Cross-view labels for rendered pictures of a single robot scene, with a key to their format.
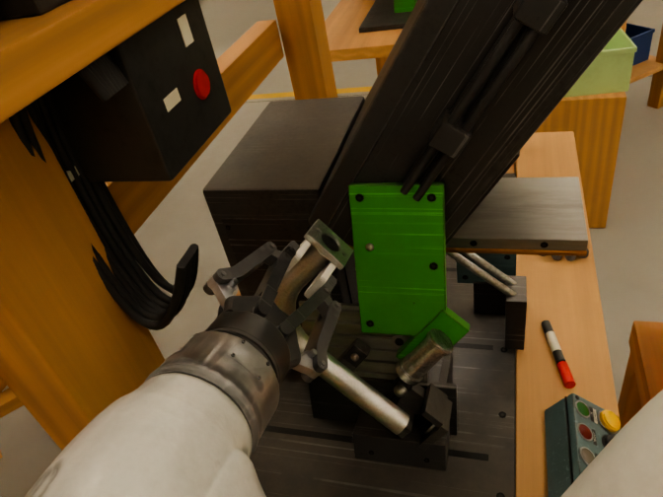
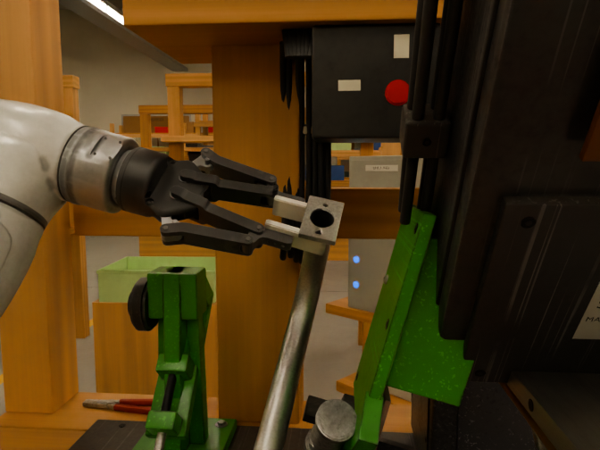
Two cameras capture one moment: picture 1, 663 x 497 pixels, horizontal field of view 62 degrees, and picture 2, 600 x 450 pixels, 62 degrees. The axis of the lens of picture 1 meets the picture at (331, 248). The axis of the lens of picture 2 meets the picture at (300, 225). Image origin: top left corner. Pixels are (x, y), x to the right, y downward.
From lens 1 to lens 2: 0.67 m
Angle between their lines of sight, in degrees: 72
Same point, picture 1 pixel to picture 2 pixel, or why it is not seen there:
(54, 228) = (269, 147)
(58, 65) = (239, 12)
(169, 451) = (19, 111)
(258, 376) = (95, 152)
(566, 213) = not seen: outside the picture
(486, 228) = (572, 405)
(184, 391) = (66, 120)
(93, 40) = (275, 11)
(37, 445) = not seen: outside the picture
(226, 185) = not seen: hidden behind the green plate
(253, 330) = (140, 153)
